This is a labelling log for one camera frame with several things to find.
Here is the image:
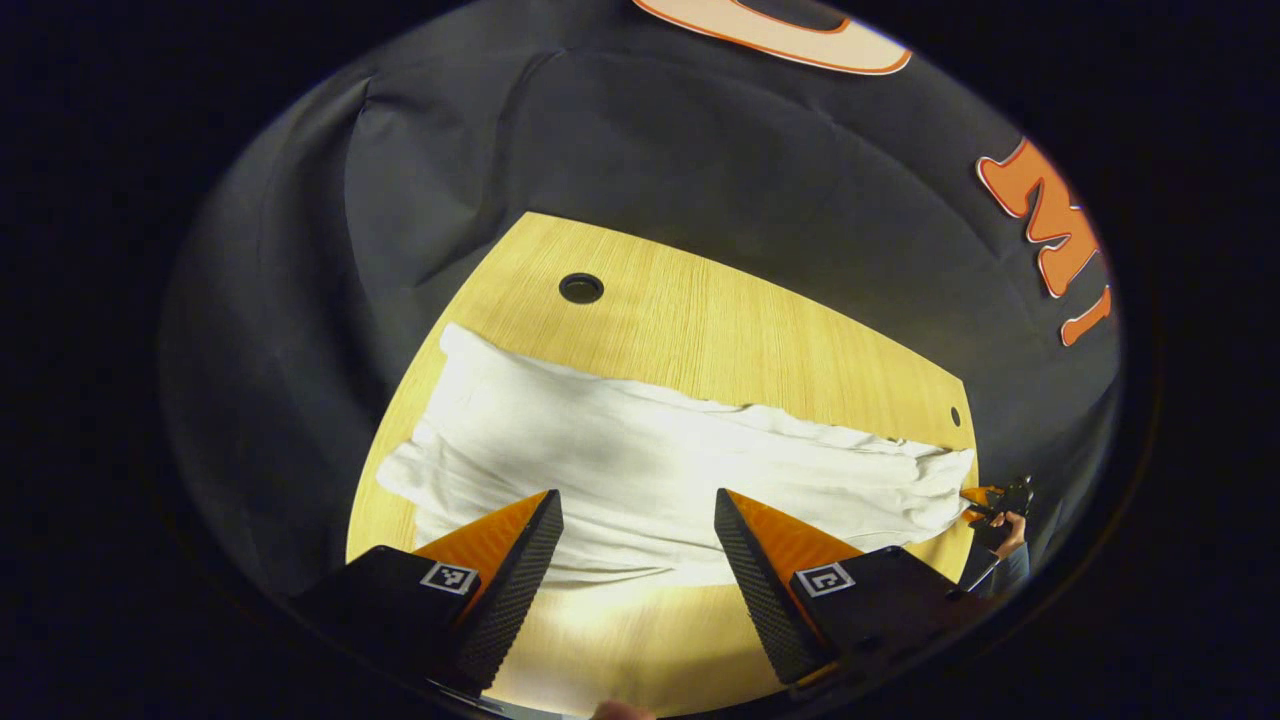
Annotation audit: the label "black backdrop cloth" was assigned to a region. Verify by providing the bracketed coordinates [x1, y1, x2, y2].
[160, 0, 1126, 601]

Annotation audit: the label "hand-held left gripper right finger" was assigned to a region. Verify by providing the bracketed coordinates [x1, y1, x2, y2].
[713, 488, 991, 691]

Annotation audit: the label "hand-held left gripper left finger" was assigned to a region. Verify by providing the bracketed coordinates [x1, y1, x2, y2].
[288, 488, 566, 696]

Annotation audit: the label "white jeans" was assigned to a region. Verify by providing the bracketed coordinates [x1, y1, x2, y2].
[375, 322, 978, 589]

